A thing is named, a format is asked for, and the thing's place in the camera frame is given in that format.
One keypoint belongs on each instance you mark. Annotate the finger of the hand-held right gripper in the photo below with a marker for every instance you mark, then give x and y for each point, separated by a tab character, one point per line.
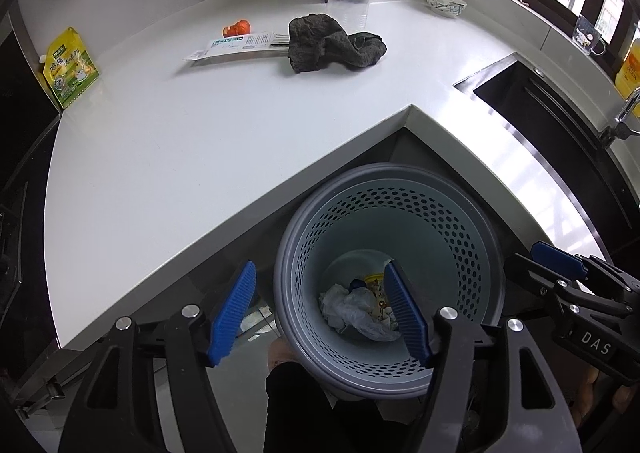
530	273
557	258

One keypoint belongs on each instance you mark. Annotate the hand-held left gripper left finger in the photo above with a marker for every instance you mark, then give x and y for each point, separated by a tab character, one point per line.
232	315

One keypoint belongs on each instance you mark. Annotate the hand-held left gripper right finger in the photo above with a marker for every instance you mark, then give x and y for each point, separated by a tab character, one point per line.
405	313

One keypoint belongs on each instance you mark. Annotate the yellow plastic lid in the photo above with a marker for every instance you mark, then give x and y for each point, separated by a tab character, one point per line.
374	280

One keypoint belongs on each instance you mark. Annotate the grey perforated waste bin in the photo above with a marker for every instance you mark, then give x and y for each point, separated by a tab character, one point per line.
350	213

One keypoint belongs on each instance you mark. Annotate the person's right hand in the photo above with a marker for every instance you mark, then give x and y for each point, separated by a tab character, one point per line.
590	393

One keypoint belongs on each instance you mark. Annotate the person's leg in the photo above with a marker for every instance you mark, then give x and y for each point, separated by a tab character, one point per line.
300	408

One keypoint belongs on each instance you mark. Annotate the steel faucet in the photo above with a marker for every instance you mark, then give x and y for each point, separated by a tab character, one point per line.
622	125

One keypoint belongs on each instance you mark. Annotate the dark kitchen sink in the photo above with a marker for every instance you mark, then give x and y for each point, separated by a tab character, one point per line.
540	103

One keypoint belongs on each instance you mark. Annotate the yellow bottle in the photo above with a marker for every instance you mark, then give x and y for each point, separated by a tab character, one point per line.
631	73

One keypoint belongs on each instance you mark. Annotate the clear glass mug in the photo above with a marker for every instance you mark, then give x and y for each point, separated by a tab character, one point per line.
585	35

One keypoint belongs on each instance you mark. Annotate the long white green box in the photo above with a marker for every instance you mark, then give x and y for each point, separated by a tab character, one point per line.
225	45

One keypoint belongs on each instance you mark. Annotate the white patterned bowl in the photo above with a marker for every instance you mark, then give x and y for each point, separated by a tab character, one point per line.
445	5

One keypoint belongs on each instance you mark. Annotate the dark grey cloth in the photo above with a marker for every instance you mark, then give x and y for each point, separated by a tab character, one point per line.
320	40

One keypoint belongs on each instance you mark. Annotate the orange peel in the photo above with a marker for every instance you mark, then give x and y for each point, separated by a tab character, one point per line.
237	29

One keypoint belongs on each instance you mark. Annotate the yellow green pouch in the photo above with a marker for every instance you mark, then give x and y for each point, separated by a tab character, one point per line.
70	73

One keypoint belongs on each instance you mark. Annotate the black range hood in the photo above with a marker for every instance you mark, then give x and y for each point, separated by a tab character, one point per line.
20	98

